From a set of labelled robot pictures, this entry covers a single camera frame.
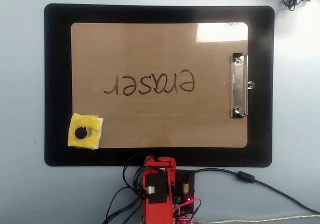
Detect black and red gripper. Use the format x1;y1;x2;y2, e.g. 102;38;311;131
141;155;177;205

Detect yellow sponge with black knob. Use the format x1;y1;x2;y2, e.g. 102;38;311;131
67;112;104;150

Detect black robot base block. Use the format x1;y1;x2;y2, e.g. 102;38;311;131
173;169;196;215

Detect red controller circuit board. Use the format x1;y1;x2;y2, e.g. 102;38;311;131
173;210;200;224

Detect silver metal clipboard clip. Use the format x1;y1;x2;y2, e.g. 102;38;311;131
230;52;256;119

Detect brown hardboard clipboard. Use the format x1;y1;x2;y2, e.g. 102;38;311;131
70;22;249;149

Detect black rectangular desk mat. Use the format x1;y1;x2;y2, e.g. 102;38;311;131
43;3;275;167

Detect black servo wires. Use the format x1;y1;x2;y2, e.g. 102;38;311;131
101;153;151;224

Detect thin red wire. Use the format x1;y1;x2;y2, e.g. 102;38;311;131
174;197;202;217

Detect black cable with ferrite bead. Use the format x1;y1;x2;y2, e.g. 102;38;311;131
186;168;320;214

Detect silver braided cable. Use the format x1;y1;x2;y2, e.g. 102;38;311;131
196;214;320;224

